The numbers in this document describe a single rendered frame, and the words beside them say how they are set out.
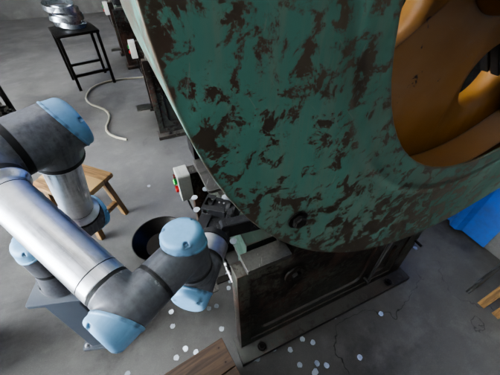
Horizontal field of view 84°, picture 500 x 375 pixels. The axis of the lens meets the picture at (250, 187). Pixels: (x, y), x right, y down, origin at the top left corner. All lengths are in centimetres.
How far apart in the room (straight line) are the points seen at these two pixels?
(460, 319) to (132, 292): 151
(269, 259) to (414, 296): 101
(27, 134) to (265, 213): 51
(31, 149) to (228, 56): 54
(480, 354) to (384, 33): 156
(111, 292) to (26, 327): 127
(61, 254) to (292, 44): 44
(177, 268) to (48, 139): 36
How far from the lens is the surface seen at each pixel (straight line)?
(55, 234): 53
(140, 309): 47
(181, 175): 109
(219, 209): 67
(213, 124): 18
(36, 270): 105
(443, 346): 162
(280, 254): 81
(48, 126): 67
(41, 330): 168
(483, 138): 63
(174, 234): 48
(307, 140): 23
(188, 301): 57
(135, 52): 273
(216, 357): 101
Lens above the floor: 133
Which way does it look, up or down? 44 degrees down
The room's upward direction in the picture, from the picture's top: straight up
